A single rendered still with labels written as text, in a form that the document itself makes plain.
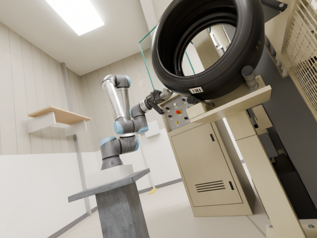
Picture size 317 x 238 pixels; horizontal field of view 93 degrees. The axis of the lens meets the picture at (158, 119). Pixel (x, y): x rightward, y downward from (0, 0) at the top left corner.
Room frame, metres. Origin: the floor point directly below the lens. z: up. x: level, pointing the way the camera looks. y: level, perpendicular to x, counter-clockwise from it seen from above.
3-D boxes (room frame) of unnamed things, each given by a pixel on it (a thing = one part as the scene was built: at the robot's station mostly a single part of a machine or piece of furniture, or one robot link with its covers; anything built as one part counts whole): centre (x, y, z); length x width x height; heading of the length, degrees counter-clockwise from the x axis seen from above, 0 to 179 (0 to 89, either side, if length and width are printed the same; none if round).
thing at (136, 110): (1.07, 0.12, 1.04); 0.12 x 0.09 x 0.10; 57
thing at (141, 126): (1.06, 0.14, 0.93); 0.12 x 0.09 x 0.12; 121
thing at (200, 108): (0.91, -0.29, 0.84); 0.36 x 0.09 x 0.06; 147
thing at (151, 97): (0.97, -0.02, 1.05); 0.12 x 0.08 x 0.09; 57
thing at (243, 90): (0.98, -0.50, 0.90); 0.40 x 0.03 x 0.10; 57
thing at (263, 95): (0.83, -0.41, 0.80); 0.37 x 0.36 x 0.02; 57
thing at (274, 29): (0.81, -0.85, 1.05); 0.20 x 0.15 x 0.30; 147
